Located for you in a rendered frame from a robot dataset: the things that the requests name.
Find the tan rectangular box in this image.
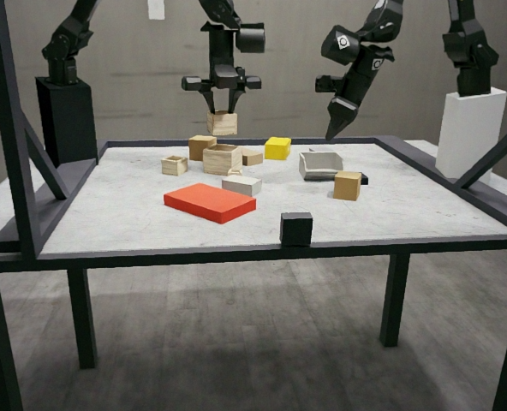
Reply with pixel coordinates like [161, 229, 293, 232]
[242, 147, 263, 166]

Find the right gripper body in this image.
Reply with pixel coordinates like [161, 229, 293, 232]
[327, 68, 373, 121]

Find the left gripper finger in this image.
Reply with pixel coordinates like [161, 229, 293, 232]
[228, 88, 246, 114]
[198, 90, 215, 115]

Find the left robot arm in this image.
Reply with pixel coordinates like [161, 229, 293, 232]
[41, 0, 265, 89]

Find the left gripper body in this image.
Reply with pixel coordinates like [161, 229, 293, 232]
[182, 52, 262, 92]

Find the tan cardboard cube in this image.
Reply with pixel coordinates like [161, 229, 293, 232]
[333, 170, 361, 201]
[188, 135, 217, 162]

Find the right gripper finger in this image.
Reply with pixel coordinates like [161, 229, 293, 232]
[325, 109, 352, 141]

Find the yellow rectangular block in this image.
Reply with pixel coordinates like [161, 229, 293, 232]
[265, 137, 291, 160]

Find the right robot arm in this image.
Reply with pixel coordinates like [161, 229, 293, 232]
[315, 0, 499, 98]

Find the red flat rectangular slab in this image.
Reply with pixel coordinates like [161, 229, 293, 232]
[164, 182, 256, 224]

